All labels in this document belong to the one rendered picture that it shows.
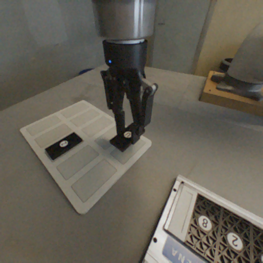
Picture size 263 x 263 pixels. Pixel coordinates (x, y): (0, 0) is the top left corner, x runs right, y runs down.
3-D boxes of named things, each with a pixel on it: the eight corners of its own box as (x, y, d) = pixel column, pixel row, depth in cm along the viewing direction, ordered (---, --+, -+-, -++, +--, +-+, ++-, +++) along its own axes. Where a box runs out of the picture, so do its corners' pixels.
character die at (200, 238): (219, 208, 27) (222, 206, 27) (212, 265, 21) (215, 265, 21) (195, 194, 29) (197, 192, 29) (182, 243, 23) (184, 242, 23)
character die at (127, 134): (145, 132, 39) (145, 129, 38) (122, 152, 33) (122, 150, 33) (132, 124, 41) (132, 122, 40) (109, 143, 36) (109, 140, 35)
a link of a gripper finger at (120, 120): (116, 116, 33) (114, 115, 33) (118, 135, 37) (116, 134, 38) (124, 111, 34) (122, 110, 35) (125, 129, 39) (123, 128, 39)
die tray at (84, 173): (152, 143, 43) (153, 142, 42) (81, 217, 28) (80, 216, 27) (84, 101, 63) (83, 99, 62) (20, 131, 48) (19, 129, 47)
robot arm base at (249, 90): (213, 73, 74) (217, 63, 70) (260, 85, 65) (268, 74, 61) (206, 86, 63) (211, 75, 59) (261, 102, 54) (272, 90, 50)
